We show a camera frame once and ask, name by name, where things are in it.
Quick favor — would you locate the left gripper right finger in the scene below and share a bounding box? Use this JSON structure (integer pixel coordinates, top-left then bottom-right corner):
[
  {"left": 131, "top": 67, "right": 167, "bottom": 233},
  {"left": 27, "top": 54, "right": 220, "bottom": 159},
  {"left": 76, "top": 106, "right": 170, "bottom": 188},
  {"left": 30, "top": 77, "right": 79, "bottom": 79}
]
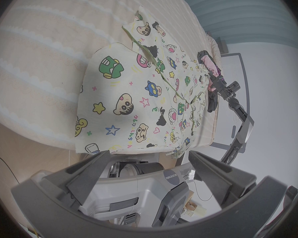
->
[{"left": 188, "top": 150, "right": 258, "bottom": 206}]

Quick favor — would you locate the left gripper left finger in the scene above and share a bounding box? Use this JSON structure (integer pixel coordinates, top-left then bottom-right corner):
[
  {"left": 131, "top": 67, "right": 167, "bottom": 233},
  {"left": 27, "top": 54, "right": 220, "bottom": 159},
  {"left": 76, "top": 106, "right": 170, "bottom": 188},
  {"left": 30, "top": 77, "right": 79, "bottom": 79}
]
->
[{"left": 42, "top": 150, "right": 112, "bottom": 207}]

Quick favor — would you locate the white printed pyjama top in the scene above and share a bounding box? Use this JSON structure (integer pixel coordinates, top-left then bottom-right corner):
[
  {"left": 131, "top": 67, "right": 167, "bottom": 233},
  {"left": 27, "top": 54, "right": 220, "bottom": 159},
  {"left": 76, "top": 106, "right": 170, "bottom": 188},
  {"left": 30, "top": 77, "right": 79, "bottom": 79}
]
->
[{"left": 74, "top": 5, "right": 211, "bottom": 158}]

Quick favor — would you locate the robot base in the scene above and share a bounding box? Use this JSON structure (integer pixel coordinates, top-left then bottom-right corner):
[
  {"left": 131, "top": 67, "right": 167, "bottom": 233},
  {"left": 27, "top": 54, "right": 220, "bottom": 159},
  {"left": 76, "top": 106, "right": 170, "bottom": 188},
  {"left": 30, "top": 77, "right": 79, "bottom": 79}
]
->
[{"left": 22, "top": 151, "right": 223, "bottom": 232}]

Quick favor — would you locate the bed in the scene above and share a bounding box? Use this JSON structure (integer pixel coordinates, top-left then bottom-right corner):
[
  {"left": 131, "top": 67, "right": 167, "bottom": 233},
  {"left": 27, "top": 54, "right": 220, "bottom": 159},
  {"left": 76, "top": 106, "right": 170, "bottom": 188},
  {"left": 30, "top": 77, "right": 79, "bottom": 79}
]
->
[{"left": 0, "top": 0, "right": 250, "bottom": 156}]

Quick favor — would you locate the black garment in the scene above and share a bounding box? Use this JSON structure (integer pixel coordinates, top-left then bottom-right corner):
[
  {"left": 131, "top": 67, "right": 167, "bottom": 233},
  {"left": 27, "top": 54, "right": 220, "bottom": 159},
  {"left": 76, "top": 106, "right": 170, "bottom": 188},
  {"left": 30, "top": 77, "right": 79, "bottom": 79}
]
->
[{"left": 207, "top": 88, "right": 219, "bottom": 113}]

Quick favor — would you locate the purple garment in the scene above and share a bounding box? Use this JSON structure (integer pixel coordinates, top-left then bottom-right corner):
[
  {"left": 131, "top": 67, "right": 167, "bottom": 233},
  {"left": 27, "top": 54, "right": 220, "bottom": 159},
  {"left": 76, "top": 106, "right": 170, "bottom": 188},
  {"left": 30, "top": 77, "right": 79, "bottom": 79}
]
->
[{"left": 214, "top": 66, "right": 225, "bottom": 82}]

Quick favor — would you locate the pink garment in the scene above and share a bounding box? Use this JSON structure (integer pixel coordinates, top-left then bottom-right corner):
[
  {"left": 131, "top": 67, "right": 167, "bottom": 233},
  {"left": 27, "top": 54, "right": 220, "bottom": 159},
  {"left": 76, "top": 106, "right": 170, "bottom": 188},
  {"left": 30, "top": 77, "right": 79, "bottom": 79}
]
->
[{"left": 201, "top": 55, "right": 218, "bottom": 78}]

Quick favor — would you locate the dark grey garment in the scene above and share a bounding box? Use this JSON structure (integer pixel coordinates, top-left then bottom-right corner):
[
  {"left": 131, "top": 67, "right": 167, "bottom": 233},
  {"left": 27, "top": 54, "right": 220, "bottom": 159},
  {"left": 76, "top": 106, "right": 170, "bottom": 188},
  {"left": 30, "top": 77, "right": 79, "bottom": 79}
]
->
[{"left": 197, "top": 50, "right": 209, "bottom": 64}]

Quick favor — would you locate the grey bedside table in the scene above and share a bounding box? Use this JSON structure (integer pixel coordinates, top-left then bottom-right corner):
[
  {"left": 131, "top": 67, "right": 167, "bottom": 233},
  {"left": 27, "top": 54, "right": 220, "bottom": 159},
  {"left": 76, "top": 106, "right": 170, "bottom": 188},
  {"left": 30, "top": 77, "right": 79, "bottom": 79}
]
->
[{"left": 217, "top": 37, "right": 229, "bottom": 54}]

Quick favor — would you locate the cream pillow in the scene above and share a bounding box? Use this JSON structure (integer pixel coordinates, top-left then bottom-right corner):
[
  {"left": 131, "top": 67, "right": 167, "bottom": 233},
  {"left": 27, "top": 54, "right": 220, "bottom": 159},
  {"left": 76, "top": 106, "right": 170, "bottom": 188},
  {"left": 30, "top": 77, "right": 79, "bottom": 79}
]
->
[{"left": 207, "top": 32, "right": 220, "bottom": 64}]

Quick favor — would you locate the blue-green curtain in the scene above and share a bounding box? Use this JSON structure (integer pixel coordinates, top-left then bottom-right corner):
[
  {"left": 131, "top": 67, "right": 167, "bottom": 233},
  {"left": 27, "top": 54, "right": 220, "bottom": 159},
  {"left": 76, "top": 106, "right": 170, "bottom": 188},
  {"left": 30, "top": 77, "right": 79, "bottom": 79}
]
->
[{"left": 169, "top": 0, "right": 298, "bottom": 53}]

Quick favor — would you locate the black cable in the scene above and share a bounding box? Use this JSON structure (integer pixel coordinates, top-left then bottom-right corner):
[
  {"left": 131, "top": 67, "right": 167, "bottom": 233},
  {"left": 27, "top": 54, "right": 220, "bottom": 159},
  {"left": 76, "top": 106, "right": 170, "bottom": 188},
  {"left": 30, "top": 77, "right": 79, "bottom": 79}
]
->
[{"left": 0, "top": 155, "right": 19, "bottom": 183}]

